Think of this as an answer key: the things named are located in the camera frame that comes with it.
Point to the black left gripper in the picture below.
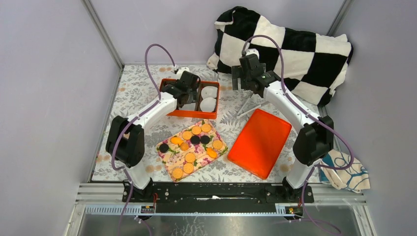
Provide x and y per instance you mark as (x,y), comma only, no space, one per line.
(192,96)

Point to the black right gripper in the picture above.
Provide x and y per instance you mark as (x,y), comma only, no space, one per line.
(236,73)

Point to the orange cookie box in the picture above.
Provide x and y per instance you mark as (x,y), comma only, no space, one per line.
(197,112)

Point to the black sandwich cookie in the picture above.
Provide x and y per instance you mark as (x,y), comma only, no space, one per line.
(163,148)
(205,139)
(195,139)

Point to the floral cookie tray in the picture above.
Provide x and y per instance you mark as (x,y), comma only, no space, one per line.
(174,158)

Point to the orange box lid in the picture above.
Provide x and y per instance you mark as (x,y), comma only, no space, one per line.
(260,143)

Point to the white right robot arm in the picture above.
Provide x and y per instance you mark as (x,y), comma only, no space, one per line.
(314,137)

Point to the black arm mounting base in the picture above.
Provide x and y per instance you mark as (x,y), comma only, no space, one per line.
(210,197)

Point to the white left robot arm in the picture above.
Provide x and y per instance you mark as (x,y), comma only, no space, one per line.
(126,138)

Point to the round golden biscuit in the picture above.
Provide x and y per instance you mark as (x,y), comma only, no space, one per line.
(206,127)
(187,135)
(196,130)
(177,173)
(188,168)
(184,146)
(217,144)
(190,157)

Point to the orange jam cookie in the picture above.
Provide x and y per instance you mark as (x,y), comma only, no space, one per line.
(176,140)
(211,153)

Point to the floral table mat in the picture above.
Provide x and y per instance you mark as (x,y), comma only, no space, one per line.
(136,90)

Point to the black white checkered blanket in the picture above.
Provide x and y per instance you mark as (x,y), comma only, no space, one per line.
(313,65)

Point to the white blue patterned cloth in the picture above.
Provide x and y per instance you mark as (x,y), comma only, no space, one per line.
(355,178)

